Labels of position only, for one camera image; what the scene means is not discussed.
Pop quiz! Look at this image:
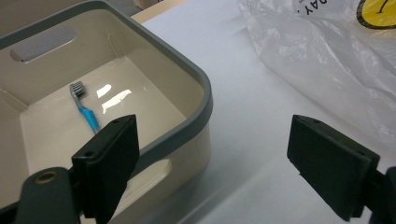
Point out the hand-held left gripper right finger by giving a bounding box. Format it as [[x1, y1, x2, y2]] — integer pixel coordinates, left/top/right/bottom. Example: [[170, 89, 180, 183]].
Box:
[[286, 114, 381, 222]]

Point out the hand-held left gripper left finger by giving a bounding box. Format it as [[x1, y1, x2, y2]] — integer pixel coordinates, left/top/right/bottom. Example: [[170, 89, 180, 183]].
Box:
[[71, 114, 140, 224]]

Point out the blue and grey toothbrush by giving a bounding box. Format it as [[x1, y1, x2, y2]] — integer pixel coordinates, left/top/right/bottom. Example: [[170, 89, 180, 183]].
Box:
[[69, 81, 101, 135]]

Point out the beige storage bin grey rim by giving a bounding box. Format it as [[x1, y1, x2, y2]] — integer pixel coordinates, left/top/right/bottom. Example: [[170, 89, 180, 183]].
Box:
[[0, 0, 214, 224]]

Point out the clear plastic bag smiley print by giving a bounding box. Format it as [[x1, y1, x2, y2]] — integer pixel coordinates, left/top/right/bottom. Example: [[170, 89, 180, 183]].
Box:
[[237, 0, 396, 147]]

